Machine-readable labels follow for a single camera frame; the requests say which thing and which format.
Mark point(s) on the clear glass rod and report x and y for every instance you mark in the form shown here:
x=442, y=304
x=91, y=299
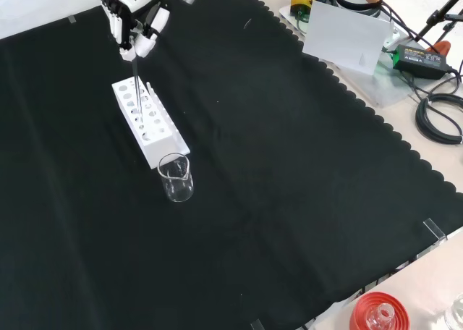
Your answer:
x=137, y=91

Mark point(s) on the white test tube rack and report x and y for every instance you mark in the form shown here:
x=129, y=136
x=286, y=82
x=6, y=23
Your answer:
x=159, y=145

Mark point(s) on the clear glassware piece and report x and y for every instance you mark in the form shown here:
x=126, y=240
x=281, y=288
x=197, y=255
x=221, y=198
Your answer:
x=456, y=313

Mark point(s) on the black bench cloth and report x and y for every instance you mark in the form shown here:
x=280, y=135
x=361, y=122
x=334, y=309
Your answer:
x=253, y=163

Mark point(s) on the black power adapter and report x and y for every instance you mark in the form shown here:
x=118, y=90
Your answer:
x=421, y=60

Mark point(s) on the grey metal base plate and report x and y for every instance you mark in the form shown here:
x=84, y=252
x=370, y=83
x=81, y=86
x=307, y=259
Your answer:
x=387, y=87

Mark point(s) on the clear glass beaker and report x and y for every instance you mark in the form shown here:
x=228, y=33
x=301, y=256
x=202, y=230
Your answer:
x=177, y=185

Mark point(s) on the black tripod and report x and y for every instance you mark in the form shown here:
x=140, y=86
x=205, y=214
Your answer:
x=439, y=13

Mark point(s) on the orange tripod foot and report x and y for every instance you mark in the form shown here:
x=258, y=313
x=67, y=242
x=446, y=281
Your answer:
x=443, y=47

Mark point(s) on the pale board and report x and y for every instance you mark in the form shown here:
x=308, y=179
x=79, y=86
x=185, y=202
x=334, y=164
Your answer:
x=343, y=37

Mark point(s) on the clear glass flask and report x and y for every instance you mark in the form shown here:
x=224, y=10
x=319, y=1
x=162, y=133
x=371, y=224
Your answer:
x=381, y=315

